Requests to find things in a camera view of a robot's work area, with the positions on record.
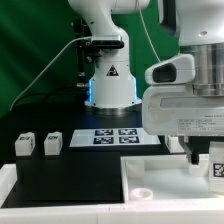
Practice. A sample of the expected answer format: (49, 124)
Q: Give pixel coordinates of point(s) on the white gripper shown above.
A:
(175, 110)

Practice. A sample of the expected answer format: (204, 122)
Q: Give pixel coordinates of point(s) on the white square table top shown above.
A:
(165, 177)

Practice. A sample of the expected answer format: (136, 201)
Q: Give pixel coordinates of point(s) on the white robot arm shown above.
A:
(199, 25)

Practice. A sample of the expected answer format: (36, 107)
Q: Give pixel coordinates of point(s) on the white sheet with markers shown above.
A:
(112, 137)

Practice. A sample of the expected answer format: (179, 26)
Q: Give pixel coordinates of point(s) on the black stand behind robot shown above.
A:
(85, 55)

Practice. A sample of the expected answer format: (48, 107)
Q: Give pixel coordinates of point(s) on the white left fence block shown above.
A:
(8, 178)

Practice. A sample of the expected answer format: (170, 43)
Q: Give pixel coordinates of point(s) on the white front rail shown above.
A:
(202, 211)

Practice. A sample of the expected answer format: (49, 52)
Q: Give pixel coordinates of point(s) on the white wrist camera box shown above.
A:
(179, 69)

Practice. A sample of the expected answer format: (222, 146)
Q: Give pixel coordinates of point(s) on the black camera on base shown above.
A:
(107, 42)

